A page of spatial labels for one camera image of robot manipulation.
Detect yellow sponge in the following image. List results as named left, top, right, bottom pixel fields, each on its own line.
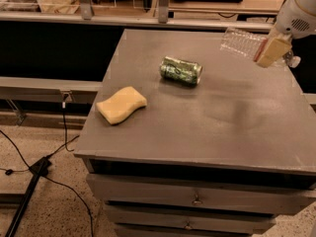
left=96, top=87, right=147, bottom=125

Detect grey drawer cabinet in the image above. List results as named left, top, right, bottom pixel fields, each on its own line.
left=75, top=30, right=316, bottom=237

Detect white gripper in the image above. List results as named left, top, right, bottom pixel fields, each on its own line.
left=256, top=0, right=316, bottom=68

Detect grey metal rail frame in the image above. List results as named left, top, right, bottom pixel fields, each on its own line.
left=0, top=0, right=285, bottom=33

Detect top drawer metal handle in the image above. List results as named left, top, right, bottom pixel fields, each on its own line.
left=192, top=194, right=202, bottom=206

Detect drawer metal handle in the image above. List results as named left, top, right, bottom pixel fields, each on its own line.
left=184, top=220, right=193, bottom=230
left=192, top=194, right=202, bottom=206

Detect clear plastic water bottle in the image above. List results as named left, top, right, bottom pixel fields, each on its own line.
left=220, top=28, right=301, bottom=68

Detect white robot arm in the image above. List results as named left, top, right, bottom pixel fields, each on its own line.
left=255, top=0, right=316, bottom=68

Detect black floor cable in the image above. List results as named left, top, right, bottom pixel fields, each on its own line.
left=0, top=92, right=95, bottom=237

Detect crushed green soda can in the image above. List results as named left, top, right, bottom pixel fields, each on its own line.
left=159, top=56, right=202, bottom=86

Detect black floor stand bar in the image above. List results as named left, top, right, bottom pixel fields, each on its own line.
left=5, top=157, right=51, bottom=237

